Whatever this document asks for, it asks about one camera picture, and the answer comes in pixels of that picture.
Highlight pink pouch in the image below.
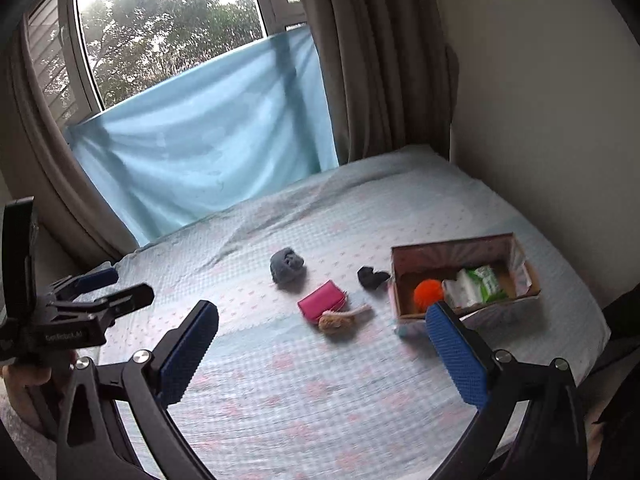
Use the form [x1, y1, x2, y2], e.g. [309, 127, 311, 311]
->
[297, 281, 349, 324]

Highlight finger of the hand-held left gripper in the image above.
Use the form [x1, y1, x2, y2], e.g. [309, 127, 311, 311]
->
[52, 283, 155, 321]
[50, 267, 120, 296]

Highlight beige plush toy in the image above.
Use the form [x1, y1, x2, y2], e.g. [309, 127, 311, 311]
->
[318, 304, 373, 336]

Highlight dark navy sock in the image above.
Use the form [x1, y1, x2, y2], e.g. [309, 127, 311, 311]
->
[357, 266, 392, 291]

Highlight person's dark clothing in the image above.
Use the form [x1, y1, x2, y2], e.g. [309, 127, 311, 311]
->
[575, 290, 640, 480]

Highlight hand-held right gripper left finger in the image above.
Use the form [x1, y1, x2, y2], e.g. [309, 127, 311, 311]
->
[56, 301, 220, 480]

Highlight person's left hand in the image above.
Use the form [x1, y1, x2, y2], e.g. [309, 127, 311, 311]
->
[2, 362, 56, 441]

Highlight brown curtain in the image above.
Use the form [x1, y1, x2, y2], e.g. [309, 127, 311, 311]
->
[0, 25, 141, 261]
[295, 0, 461, 166]

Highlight orange plush toy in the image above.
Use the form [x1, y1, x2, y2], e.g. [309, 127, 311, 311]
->
[413, 280, 445, 309]

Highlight green wet wipes pack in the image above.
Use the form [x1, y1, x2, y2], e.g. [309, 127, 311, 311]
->
[465, 265, 503, 303]

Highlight trees outside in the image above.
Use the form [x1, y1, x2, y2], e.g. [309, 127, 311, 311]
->
[80, 0, 266, 108]

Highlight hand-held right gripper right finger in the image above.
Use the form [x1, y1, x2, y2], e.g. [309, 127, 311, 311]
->
[426, 301, 589, 480]

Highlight patterned cardboard box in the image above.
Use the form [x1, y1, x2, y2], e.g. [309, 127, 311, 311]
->
[390, 232, 542, 336]

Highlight bed with checked sheet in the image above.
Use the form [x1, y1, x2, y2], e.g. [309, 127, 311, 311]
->
[85, 144, 612, 480]

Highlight grey rolled sock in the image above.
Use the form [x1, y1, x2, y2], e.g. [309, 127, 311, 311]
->
[270, 247, 307, 286]

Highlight light blue hanging cloth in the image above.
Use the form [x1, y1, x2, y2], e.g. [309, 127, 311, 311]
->
[65, 25, 340, 248]

